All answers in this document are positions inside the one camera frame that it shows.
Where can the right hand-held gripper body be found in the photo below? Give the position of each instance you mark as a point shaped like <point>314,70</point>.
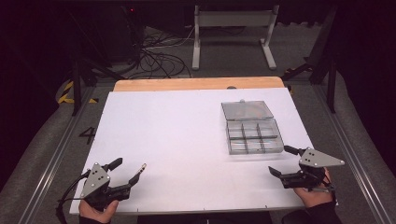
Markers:
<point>317,160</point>

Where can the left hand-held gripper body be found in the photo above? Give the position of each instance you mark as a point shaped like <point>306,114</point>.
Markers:
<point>97,182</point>

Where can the clear plastic compartment box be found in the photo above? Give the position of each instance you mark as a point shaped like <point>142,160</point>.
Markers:
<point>253,137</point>

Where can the person's left hand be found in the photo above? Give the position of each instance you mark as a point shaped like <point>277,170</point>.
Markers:
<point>98,215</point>

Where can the person's right hand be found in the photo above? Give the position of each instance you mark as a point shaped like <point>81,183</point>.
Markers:
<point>316,197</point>

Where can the white board sheet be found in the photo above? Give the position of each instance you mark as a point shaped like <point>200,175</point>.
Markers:
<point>174,140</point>

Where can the yellow black floor tape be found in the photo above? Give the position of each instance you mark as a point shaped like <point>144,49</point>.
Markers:
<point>67,93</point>

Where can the black tripod stand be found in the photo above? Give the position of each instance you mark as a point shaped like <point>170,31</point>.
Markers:
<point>77,77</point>

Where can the black equipment with red light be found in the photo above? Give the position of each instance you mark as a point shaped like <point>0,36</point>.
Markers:
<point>132,28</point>

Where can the white metal stand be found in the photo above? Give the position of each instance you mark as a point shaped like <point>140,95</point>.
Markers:
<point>232,18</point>

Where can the aluminium floor rail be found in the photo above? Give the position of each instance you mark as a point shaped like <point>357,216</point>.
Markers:
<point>53,161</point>
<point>351,155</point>

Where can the black metal frame stand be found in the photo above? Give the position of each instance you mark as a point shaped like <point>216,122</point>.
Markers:
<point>325,62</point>

